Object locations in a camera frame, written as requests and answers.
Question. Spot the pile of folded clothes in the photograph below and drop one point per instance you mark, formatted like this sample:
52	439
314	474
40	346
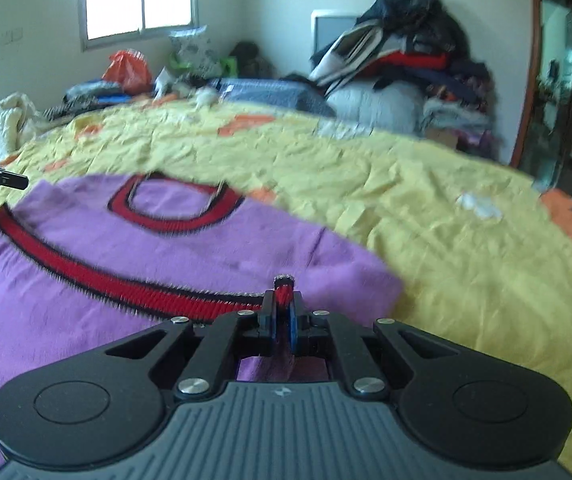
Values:
416	60

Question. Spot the white padded jacket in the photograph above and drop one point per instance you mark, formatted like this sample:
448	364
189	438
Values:
13	125

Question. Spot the orange plastic bag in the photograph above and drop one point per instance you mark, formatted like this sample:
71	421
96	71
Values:
125	72

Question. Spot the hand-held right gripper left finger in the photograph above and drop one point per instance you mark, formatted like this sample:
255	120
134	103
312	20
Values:
269	330

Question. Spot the wooden door frame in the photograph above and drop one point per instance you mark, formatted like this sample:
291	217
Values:
526	85

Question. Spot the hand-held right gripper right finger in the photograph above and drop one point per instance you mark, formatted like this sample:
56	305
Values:
294	327

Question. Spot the floral pillow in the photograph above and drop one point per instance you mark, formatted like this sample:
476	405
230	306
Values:
195	52

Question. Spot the purple knit sweater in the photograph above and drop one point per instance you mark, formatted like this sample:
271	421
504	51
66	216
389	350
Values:
90	250

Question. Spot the blue quilt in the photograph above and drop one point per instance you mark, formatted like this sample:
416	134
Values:
266	92

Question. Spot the black backpack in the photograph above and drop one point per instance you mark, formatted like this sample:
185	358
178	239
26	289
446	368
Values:
248	57

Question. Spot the grey television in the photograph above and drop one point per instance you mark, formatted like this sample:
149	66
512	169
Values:
331	35

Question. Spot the green plastic chair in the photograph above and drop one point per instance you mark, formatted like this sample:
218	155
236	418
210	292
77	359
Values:
228	65

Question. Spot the yellow printed bedsheet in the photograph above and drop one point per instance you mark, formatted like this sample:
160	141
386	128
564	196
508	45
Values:
441	260

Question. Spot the white plush ball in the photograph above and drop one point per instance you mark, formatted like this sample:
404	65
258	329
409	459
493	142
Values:
205	96

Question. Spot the white bedding bundle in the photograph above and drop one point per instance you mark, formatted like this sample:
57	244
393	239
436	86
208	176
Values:
376	107

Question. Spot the white wall socket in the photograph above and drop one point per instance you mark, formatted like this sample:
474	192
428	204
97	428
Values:
11	36

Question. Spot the dark patterned clothes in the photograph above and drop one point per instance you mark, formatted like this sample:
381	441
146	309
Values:
85	97

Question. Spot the white and black cloth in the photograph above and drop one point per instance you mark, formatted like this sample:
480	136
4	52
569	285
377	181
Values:
168	82

